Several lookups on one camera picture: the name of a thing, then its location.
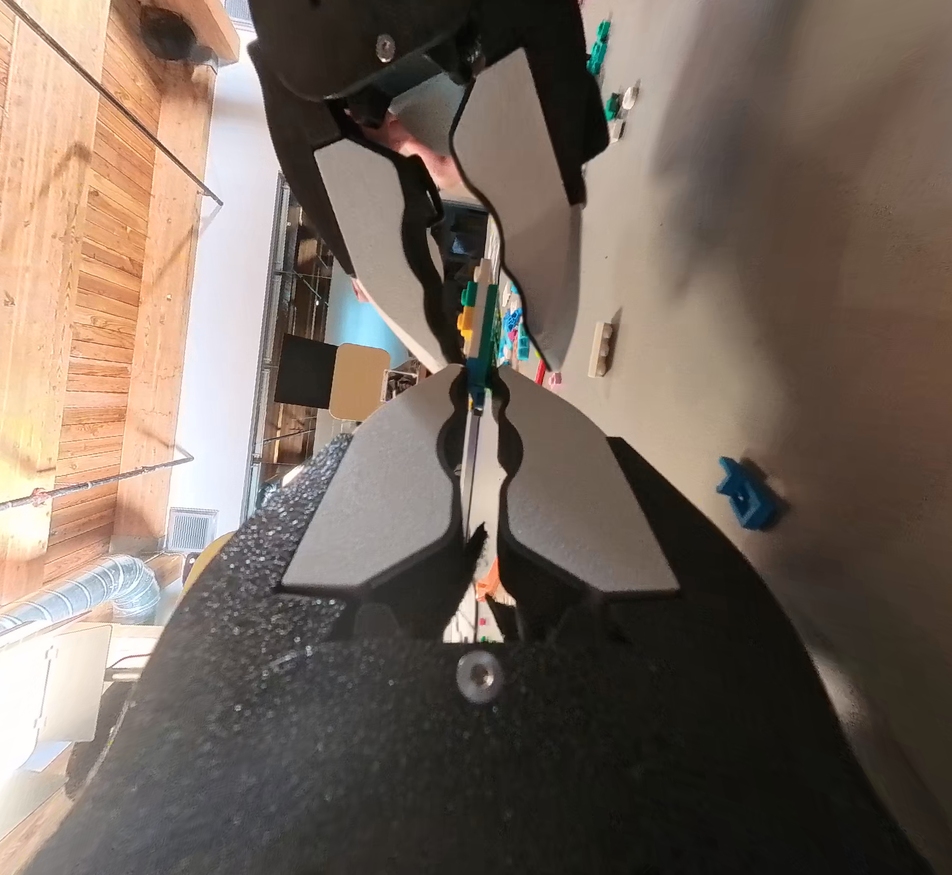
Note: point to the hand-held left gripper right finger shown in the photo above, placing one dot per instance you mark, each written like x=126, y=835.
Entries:
x=580, y=503

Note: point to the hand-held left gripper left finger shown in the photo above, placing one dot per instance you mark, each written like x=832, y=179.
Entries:
x=372, y=495

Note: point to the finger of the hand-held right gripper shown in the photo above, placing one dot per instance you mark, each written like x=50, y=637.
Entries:
x=372, y=220
x=528, y=205

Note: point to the multicoloured toy brick assembly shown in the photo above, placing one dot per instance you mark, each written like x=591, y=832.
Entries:
x=480, y=324

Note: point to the person's right hand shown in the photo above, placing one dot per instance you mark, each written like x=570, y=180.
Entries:
x=420, y=146

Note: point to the beige chair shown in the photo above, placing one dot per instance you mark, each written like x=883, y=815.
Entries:
x=359, y=380

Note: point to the orange toy brick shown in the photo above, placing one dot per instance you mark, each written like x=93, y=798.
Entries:
x=489, y=583

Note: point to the pile of colourful toy bricks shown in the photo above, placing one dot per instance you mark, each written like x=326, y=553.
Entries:
x=515, y=332

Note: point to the black panel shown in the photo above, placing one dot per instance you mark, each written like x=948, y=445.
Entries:
x=305, y=369

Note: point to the round white toy piece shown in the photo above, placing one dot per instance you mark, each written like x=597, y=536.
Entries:
x=631, y=95

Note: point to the long white toy brick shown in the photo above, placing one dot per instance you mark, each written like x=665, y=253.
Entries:
x=604, y=348

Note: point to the blue toy brick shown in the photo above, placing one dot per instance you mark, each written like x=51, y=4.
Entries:
x=747, y=492

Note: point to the teal toy brick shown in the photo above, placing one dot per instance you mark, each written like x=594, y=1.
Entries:
x=599, y=45

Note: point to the black ceiling lamp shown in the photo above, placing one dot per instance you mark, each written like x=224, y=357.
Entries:
x=171, y=34

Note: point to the thin metal rod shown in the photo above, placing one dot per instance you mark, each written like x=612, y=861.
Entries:
x=111, y=94

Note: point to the white board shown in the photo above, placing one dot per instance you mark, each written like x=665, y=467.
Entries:
x=48, y=696

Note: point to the white wall vent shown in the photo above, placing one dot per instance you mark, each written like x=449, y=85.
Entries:
x=192, y=529

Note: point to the silver air duct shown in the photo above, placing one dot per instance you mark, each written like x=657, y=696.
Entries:
x=74, y=592

